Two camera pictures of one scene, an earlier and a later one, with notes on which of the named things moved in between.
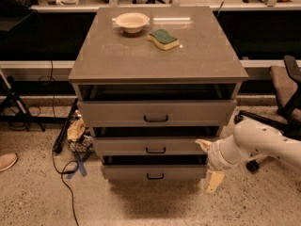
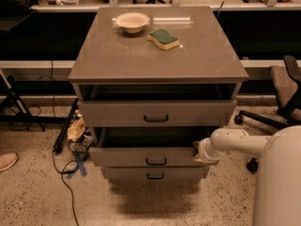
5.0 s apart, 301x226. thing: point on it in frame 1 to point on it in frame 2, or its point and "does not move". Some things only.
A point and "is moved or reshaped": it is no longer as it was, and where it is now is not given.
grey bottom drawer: (155, 172) does not move
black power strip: (62, 135) does not move
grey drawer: (159, 146) is moved or reshaped
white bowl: (132, 22) does not move
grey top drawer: (157, 113) does not move
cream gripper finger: (215, 178) to (198, 159)
